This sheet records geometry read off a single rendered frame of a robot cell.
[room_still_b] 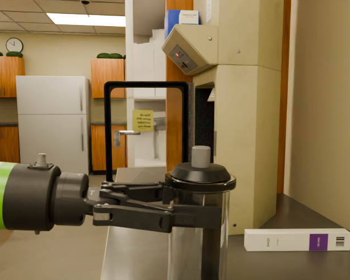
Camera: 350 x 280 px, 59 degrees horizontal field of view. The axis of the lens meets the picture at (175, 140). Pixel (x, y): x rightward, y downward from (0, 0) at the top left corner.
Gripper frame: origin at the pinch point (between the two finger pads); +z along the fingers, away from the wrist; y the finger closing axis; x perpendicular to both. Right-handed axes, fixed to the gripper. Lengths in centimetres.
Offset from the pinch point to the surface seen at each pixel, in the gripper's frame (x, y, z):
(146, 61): -45, 174, -1
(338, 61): -35, 47, 53
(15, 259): 126, 224, -94
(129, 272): 22.1, 19.7, -8.1
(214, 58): -28.7, 35.2, 9.6
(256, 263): 19.0, 19.1, 21.1
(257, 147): -6.2, 36.2, 25.3
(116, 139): -2, 67, -14
